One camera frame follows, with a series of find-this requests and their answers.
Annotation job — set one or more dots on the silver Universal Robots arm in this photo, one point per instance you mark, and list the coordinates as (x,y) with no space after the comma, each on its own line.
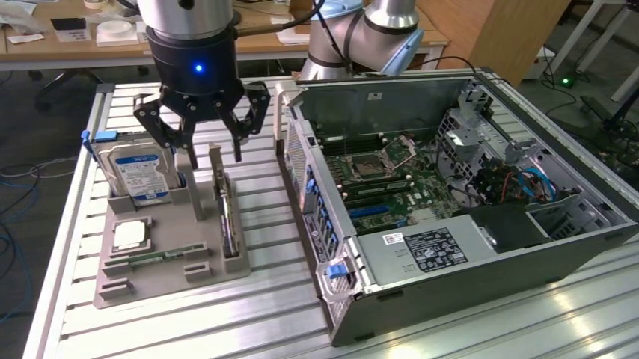
(390,22)

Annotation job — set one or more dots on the dark floor equipment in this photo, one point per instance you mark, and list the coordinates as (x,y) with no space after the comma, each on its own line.
(617,127)

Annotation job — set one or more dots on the hard disk in blue carrier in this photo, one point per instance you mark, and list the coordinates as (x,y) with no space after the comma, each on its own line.
(140,172)

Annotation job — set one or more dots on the grey disk bay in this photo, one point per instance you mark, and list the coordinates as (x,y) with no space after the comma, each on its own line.
(569,220)

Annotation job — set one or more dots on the installed green RAM stick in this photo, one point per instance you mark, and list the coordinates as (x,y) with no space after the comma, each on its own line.
(377,188)

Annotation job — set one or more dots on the black office chair base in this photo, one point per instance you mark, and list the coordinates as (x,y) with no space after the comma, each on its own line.
(64,80)

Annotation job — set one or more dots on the clear plastic bag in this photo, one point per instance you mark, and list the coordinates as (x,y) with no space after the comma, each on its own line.
(20,20)

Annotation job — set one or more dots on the blue case release latch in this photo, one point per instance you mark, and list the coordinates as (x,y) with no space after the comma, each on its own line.
(334,271)

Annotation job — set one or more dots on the long black expansion slot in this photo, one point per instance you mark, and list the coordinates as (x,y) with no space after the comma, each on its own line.
(366,203)

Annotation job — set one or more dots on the wooden desk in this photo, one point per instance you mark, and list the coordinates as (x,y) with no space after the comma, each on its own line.
(50,52)

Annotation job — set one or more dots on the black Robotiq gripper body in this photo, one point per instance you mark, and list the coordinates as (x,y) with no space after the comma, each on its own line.
(195,63)

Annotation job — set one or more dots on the white box with round tape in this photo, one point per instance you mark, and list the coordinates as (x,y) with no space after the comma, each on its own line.
(116,35)

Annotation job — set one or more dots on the beige tape roll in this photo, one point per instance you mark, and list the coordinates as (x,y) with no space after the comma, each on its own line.
(95,3)

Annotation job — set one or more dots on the black graphics card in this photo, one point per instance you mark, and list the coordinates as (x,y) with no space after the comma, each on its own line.
(227,224)

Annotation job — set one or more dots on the white papers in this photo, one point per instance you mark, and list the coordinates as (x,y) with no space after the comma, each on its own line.
(295,37)

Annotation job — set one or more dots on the green motherboard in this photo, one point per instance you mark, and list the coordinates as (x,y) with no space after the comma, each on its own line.
(430,194)

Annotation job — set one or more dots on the blue expansion slot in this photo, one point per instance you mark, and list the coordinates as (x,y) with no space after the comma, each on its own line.
(370,214)

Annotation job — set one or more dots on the wooden cabinet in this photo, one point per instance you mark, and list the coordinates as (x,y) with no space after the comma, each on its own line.
(499,37)

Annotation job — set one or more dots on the silver CPU chip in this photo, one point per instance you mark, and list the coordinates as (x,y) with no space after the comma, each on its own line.
(131,235)

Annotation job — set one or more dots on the grey power supply unit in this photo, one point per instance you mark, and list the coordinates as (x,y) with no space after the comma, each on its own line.
(390,261)

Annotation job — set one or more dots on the black and white box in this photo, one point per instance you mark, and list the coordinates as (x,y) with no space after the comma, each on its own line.
(70,30)

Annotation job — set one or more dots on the loose green RAM stick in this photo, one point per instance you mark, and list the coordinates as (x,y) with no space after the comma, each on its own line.
(155,257)

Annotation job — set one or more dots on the dark grey open PC case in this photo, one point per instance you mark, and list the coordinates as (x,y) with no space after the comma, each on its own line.
(450,299)

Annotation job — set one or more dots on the metal socket cover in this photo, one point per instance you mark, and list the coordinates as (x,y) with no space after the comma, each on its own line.
(399,147)

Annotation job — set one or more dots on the grey card retainer flap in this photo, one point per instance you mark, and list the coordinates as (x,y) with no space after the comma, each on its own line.
(279,112)

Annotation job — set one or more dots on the perforated metal drive cage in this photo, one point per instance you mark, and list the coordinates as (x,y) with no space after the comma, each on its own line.
(469,142)

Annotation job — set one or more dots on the white table frame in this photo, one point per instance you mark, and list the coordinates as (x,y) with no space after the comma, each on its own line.
(594,22)

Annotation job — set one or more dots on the blue slot latch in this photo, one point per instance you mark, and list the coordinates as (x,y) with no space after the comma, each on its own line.
(310,186)
(322,217)
(326,233)

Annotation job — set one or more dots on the grey parts rack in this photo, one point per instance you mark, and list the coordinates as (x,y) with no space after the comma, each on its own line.
(164,276)

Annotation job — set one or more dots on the CPU socket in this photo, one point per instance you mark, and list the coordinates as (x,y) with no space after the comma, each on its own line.
(367,166)

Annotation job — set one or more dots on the white paper tag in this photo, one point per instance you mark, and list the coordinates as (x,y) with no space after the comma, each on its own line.
(24,38)

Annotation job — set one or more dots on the brown cardboard box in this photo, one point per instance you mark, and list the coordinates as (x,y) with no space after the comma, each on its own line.
(299,4)

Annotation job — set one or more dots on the small white box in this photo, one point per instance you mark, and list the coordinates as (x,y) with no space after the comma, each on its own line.
(140,37)

